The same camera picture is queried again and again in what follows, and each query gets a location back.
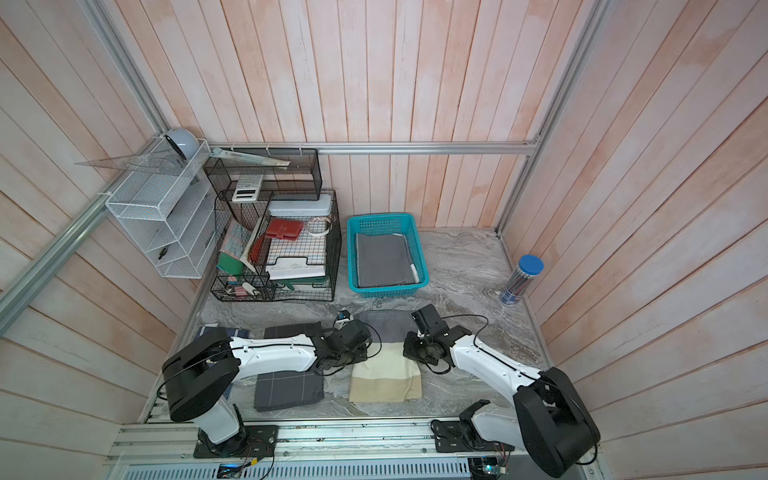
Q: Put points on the white pencil case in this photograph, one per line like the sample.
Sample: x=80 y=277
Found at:
x=302 y=208

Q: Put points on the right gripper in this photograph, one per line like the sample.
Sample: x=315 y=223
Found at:
x=409 y=348

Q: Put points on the navy striped folded pillowcase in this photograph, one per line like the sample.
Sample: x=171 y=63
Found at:
x=216 y=358

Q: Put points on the blue lid pencil tube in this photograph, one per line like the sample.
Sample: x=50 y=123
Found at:
x=526 y=270

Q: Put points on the checkered notebook stack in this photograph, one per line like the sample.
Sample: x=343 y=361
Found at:
x=303 y=258

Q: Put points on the clear triangle ruler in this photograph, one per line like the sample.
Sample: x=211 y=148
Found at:
x=163 y=162

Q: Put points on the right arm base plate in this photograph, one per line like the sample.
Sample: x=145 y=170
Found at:
x=459 y=436

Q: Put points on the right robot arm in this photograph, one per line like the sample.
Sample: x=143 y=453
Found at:
x=547 y=418

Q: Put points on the white calculator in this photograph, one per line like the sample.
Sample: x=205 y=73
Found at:
x=247 y=189

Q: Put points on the dark grid pillowcase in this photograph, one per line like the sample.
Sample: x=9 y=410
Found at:
x=288 y=389

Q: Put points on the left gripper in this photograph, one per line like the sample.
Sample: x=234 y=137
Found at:
x=362 y=355

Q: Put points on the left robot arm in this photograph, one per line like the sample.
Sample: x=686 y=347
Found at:
x=221 y=420

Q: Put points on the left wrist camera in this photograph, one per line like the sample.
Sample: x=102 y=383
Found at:
x=342 y=318

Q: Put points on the white wire shelf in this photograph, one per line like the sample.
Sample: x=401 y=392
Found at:
x=170 y=218

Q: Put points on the teal plastic basket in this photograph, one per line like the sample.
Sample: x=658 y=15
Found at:
x=379 y=224

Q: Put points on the red wallet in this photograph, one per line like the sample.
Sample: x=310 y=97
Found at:
x=284 y=229

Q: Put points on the green book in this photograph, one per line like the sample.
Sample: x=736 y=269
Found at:
x=232 y=249

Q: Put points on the white round alarm clock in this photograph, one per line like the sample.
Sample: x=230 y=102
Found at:
x=183 y=142

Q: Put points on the beige grey pillowcase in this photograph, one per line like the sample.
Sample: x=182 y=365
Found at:
x=387 y=376

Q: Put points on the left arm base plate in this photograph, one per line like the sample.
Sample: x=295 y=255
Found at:
x=256 y=441

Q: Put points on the black wire organizer rack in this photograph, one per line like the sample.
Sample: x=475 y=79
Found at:
x=254 y=284

